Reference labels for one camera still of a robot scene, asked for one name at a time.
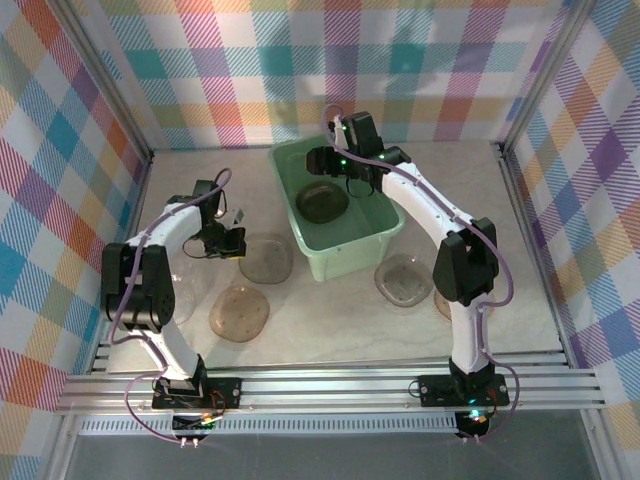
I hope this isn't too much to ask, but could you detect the light green plastic bin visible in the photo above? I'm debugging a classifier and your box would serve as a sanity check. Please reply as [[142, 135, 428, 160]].
[[268, 133, 407, 282]]

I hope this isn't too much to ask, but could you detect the slotted aluminium cable duct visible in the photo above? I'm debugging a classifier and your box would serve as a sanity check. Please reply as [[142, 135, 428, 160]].
[[74, 414, 496, 436]]

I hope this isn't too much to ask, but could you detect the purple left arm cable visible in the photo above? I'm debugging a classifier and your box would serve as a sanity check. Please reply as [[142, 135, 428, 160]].
[[107, 168, 234, 444]]

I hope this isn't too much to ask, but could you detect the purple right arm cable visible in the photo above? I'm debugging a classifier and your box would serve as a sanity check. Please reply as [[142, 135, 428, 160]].
[[322, 103, 519, 444]]

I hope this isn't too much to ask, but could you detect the wide aluminium mounting rail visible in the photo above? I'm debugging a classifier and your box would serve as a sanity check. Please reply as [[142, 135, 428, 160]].
[[54, 367, 609, 416]]

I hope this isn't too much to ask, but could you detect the aluminium side rail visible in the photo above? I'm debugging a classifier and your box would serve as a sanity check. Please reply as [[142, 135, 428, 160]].
[[498, 143, 580, 370], [88, 147, 155, 374]]

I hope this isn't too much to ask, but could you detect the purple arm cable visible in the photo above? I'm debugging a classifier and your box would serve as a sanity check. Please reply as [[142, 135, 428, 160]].
[[322, 103, 519, 444], [107, 168, 234, 444]]

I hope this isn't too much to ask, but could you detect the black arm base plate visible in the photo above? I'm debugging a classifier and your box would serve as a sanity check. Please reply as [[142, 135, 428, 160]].
[[418, 373, 510, 407], [152, 377, 244, 411]]

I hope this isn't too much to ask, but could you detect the aluminium frame post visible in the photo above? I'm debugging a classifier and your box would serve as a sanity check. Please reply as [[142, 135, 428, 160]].
[[49, 0, 154, 159], [498, 0, 601, 154]]

